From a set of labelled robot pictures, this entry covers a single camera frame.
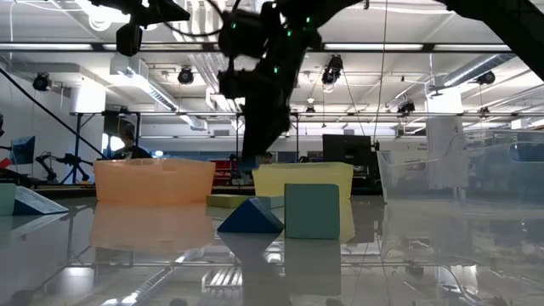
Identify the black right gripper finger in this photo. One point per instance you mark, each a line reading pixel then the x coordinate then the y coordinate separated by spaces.
pixel 276 125
pixel 253 136

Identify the lime green notched block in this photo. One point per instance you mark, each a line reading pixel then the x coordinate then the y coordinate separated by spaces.
pixel 225 201

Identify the black background robot arm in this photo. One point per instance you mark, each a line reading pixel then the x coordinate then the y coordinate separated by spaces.
pixel 68 161

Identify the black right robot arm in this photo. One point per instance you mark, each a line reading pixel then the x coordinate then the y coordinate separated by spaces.
pixel 510 30

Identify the person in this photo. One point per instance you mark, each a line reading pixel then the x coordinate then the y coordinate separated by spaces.
pixel 267 158
pixel 129 151

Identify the red storage bins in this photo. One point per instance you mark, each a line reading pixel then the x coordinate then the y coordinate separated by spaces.
pixel 223 170

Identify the black ceiling spotlight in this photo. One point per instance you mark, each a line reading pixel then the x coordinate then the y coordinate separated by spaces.
pixel 332 70
pixel 185 76
pixel 406 107
pixel 41 82
pixel 485 78

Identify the yellow translucent plastic bin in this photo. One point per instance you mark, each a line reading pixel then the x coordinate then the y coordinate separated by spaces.
pixel 306 174

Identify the light teal flat block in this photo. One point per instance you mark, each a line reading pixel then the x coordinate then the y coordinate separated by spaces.
pixel 274 201

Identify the black monitor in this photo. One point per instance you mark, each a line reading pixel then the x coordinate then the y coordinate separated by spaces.
pixel 346 151

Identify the dark blue triangular block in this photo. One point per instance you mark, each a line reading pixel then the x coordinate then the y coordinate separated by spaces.
pixel 251 221

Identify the teal square block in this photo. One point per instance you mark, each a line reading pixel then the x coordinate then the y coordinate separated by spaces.
pixel 312 212

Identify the orange translucent plastic bin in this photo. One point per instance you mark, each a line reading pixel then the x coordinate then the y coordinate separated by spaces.
pixel 153 183

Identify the black overhead beam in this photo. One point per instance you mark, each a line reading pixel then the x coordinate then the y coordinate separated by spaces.
pixel 170 47

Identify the clear plastic bin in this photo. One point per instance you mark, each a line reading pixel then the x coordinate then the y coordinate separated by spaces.
pixel 404 178

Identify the blue wedge block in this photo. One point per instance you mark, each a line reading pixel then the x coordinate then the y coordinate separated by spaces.
pixel 34 206

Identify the blue screen monitor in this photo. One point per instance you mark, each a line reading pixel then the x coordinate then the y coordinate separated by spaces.
pixel 23 151

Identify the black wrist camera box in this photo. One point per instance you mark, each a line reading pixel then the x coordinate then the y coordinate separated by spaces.
pixel 244 36

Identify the silver ventilation duct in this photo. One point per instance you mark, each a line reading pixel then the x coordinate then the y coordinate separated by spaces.
pixel 476 70

